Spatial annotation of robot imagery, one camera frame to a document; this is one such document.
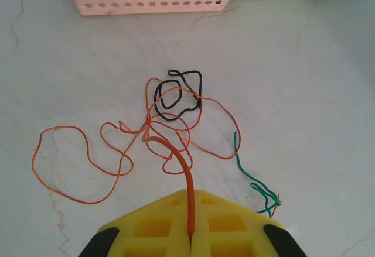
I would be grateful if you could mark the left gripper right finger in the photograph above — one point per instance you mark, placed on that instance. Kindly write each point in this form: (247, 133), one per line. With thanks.
(231, 233)

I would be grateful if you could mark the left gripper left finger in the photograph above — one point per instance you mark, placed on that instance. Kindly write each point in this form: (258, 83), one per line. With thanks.
(152, 233)

